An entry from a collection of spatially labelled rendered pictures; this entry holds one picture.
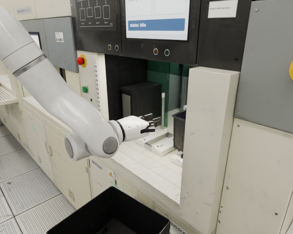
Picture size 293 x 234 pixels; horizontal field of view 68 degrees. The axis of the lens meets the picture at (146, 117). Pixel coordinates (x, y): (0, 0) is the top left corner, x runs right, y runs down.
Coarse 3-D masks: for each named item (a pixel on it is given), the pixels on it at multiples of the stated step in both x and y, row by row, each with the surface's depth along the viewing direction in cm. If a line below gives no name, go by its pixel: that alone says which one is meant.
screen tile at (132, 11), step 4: (148, 0) 70; (128, 4) 77; (132, 4) 76; (136, 4) 74; (140, 4) 73; (144, 4) 72; (148, 4) 70; (128, 8) 77; (132, 8) 76; (136, 8) 75; (140, 8) 73; (144, 8) 72; (148, 8) 71; (128, 12) 78; (132, 12) 77; (136, 12) 75; (140, 12) 74; (144, 12) 72; (148, 12) 71; (128, 16) 78; (132, 16) 77
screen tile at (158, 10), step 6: (156, 0) 68; (162, 0) 66; (168, 0) 64; (174, 0) 63; (180, 0) 62; (156, 6) 68; (162, 6) 67; (168, 6) 65; (174, 6) 63; (180, 6) 62; (156, 12) 69; (162, 12) 67; (168, 12) 65; (174, 12) 64; (180, 12) 62
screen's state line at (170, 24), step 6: (180, 18) 63; (132, 24) 78; (138, 24) 76; (144, 24) 74; (150, 24) 72; (156, 24) 70; (162, 24) 68; (168, 24) 67; (174, 24) 65; (180, 24) 64; (132, 30) 79; (138, 30) 77; (144, 30) 75; (150, 30) 73; (156, 30) 71; (162, 30) 69; (168, 30) 67; (174, 30) 66; (180, 30) 64
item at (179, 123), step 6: (174, 114) 105; (180, 114) 107; (174, 120) 104; (180, 120) 101; (174, 126) 105; (180, 126) 102; (174, 132) 107; (180, 132) 104; (174, 138) 108; (180, 138) 105; (174, 144) 110; (180, 144) 106; (180, 150) 108
